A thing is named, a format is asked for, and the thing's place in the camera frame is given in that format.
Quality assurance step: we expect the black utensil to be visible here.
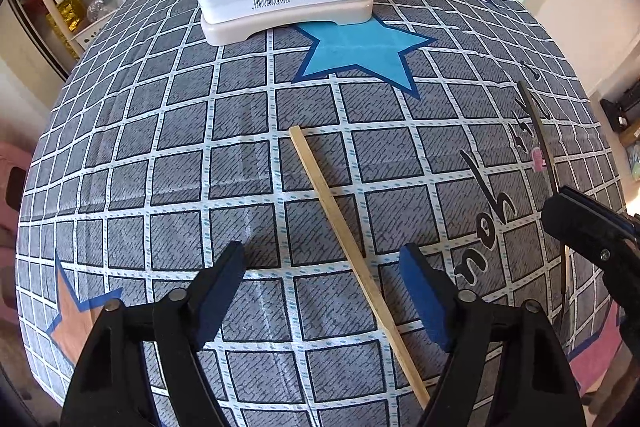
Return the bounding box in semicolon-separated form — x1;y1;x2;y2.
518;80;570;333

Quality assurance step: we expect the bamboo chopstick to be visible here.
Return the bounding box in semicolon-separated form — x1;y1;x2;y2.
288;126;431;410

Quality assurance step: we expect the pink plastic stool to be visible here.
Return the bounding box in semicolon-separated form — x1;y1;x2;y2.
0;142;32;246

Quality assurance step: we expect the grey checkered star tablecloth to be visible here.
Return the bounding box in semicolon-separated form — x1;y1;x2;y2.
16;0;623;426

